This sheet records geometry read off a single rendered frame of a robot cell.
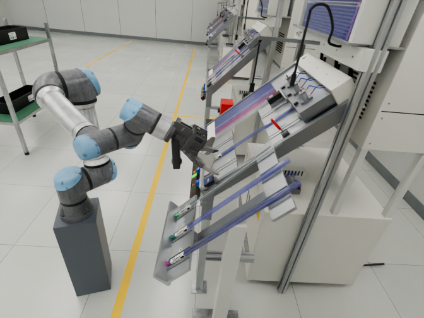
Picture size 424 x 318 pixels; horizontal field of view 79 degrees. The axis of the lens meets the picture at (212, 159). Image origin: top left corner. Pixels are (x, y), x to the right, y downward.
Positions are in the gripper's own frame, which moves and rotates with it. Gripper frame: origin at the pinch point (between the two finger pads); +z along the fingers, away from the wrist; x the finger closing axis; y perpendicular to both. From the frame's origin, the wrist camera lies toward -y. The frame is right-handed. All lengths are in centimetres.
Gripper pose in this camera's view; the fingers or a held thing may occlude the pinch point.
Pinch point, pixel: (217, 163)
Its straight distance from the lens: 88.6
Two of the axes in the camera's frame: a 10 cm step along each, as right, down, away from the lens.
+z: 8.4, 4.5, 2.8
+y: 5.3, -7.1, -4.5
